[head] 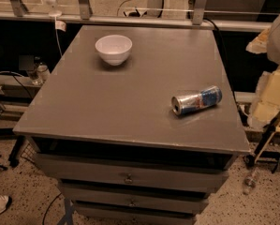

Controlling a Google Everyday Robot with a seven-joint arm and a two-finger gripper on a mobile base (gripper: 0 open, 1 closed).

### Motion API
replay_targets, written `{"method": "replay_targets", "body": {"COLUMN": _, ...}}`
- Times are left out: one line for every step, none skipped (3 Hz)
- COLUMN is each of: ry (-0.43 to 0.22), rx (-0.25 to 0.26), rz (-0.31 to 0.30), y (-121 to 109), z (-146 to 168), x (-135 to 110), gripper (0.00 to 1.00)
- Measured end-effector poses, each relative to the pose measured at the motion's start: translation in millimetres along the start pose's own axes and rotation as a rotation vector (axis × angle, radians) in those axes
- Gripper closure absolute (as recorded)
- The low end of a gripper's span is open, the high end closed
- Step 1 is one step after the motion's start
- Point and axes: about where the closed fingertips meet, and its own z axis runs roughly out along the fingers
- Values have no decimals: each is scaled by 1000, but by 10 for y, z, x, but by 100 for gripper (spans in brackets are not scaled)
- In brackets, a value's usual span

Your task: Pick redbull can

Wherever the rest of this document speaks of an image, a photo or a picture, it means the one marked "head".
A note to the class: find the white ceramic bowl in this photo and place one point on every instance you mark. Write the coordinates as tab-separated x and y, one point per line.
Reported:
114	49

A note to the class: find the bottom grey drawer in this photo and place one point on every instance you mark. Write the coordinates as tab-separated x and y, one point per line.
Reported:
134	215

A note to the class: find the clear glass jar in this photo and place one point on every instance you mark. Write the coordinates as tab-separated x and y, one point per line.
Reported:
42	68

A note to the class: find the black yellow stand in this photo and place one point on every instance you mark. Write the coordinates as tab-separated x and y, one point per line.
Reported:
260	152

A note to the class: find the silver blue redbull can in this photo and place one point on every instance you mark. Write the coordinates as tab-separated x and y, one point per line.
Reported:
194	102

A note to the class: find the grey drawer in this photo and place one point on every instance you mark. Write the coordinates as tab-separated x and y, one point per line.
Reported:
120	172
134	215
148	198

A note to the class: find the metal window rail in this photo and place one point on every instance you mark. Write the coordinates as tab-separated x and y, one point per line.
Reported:
236	26

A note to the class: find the top grey drawer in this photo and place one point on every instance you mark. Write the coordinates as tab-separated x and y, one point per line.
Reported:
120	172

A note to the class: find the clear plastic bottle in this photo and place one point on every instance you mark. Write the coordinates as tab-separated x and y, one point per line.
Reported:
249	182

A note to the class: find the grey drawer cabinet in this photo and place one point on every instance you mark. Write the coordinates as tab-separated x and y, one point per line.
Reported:
90	109

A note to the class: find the middle grey drawer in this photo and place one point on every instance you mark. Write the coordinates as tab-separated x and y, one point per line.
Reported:
148	198

